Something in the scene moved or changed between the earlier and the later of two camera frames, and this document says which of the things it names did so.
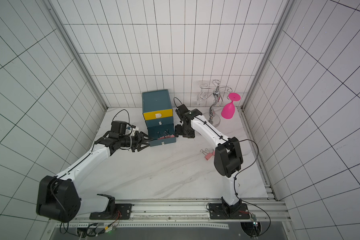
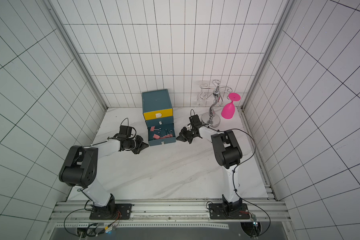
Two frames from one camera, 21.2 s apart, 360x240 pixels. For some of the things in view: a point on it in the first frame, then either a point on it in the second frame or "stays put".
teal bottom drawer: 162,134 stays put
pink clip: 166,136 stays put
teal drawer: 159,121 stays put
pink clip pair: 209,154 to 156,136
